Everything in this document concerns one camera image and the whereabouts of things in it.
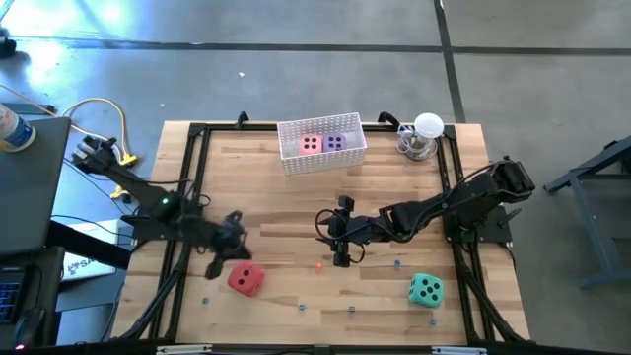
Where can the black computer mouse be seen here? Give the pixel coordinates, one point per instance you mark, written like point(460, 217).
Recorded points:
point(28, 328)

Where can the large pink foam die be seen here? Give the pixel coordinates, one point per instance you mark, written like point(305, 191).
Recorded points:
point(310, 148)

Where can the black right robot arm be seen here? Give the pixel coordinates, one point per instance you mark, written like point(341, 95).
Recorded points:
point(443, 207)

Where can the white bracket bar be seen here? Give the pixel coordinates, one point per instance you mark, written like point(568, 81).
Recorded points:
point(458, 351)
point(182, 349)

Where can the black lower desk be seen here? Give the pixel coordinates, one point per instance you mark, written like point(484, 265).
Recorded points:
point(47, 296)

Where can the black aluminium table frame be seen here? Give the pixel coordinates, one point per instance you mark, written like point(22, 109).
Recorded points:
point(222, 127)

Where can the white bottle blue label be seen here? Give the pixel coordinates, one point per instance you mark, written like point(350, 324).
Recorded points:
point(15, 133)

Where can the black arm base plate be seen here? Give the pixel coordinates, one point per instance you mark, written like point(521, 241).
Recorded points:
point(143, 231)
point(498, 232)

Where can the white printed box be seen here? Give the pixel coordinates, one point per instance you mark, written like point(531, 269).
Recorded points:
point(86, 266)

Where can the large green foam die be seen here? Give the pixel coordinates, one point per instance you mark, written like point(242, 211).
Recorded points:
point(426, 298)

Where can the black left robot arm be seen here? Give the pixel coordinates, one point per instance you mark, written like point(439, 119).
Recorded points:
point(138, 185)

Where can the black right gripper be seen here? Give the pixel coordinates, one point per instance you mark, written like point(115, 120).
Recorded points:
point(352, 231)

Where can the black desk support bar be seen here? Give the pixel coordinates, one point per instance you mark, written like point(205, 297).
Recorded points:
point(89, 245)

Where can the large purple foam die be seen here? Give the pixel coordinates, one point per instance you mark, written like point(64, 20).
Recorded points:
point(334, 146)

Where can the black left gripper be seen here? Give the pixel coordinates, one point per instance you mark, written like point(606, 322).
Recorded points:
point(229, 241)

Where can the large red foam die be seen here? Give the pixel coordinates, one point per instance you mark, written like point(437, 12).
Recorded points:
point(246, 285)

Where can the backlit black keyboard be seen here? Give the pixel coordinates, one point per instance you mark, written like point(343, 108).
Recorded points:
point(7, 303)

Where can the white perforated basket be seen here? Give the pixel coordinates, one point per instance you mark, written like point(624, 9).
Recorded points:
point(325, 160)

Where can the blue metal stand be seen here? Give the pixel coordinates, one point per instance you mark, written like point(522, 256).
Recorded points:
point(590, 222)

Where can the grey side desk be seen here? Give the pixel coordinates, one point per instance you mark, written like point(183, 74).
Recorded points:
point(29, 187)

